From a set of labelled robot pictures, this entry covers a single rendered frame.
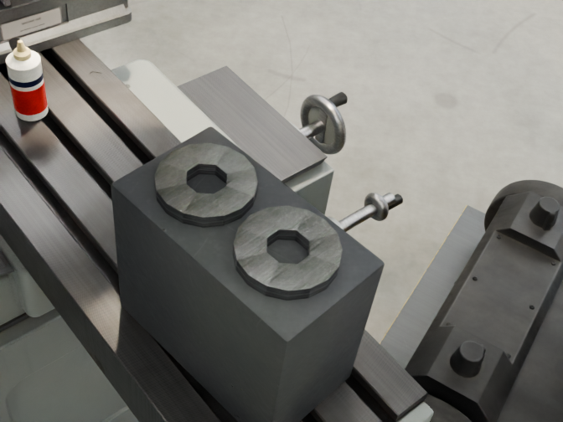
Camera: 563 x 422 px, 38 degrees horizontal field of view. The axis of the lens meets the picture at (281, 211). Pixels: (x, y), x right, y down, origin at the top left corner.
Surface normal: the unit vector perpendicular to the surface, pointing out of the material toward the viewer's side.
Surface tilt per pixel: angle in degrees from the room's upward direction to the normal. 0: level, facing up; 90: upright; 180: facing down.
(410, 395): 0
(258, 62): 0
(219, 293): 90
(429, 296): 0
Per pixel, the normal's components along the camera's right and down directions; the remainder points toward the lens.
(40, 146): 0.10, -0.66
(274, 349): -0.70, 0.48
